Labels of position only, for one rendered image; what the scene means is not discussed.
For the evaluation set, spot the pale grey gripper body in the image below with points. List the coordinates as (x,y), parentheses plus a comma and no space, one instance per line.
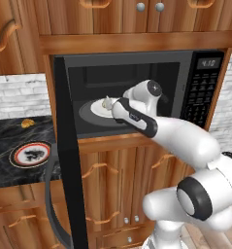
(116,102)

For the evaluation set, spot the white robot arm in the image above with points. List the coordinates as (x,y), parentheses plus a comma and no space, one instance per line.
(185,139)

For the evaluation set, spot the pale garlic bulb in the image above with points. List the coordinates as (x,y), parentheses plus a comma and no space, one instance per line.
(106,103)

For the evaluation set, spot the white plate in microwave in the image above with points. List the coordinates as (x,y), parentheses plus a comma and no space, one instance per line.
(97,109)

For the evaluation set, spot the black microwave door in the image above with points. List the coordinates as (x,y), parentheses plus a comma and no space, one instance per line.
(69,162)

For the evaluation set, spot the black microwave oven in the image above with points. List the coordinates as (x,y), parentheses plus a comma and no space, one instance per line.
(185,64)

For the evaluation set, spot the white plate with red rim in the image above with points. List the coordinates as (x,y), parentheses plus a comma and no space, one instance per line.
(30,154)

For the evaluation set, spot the dark round turntable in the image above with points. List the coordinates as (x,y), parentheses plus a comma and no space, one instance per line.
(85,114)

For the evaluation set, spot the wooden base cupboard door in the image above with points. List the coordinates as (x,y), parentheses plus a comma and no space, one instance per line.
(146,175)
(120,191)
(20,233)

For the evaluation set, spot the small orange food item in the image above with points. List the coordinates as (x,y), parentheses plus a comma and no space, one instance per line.
(27,123)

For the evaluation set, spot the round grey cupboard knob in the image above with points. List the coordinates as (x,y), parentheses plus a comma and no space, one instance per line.
(129,239)
(136,219)
(159,6)
(140,6)
(126,220)

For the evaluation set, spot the wooden drawer front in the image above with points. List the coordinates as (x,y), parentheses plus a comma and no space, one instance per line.
(14,196)
(114,238)

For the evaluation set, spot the wooden wall cupboard door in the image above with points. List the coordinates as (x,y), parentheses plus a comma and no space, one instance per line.
(26,39)

